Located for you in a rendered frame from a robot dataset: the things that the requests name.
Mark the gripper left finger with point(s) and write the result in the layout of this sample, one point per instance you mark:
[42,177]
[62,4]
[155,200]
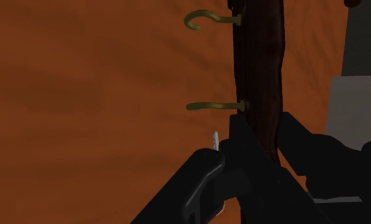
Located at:
[200,180]

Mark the dark wooden rack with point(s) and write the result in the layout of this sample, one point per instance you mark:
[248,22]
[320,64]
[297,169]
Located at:
[259,62]

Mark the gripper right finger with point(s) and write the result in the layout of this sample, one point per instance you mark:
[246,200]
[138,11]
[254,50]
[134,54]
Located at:
[328,167]

